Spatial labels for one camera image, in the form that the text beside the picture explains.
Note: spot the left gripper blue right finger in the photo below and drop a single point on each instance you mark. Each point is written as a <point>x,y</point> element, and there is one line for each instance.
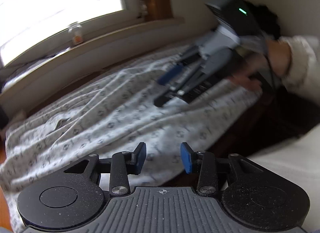
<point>188,157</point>

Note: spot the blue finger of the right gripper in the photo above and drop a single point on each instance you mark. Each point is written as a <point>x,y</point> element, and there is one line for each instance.
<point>172,73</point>
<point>166,96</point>

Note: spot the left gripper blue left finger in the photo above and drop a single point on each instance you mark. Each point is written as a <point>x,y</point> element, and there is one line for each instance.
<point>138,158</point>

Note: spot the white patterned pajama garment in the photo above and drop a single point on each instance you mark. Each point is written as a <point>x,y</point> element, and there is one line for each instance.
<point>113,113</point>

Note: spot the right forearm beige sleeve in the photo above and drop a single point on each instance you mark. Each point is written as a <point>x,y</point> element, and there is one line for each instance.
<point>303,76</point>

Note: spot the black clothes pile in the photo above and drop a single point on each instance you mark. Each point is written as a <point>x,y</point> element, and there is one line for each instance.
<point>260,20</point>

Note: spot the person's right hand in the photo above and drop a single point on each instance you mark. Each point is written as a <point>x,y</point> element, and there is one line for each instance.
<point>280,58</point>

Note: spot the black laptop bag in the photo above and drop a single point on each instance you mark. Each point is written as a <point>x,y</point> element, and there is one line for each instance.
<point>274,118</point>

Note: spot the glass jar orange label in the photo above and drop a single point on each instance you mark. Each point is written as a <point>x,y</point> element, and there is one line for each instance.
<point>75,31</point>

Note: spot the clear plastic bag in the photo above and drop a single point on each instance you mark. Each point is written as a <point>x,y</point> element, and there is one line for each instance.
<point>22,68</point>

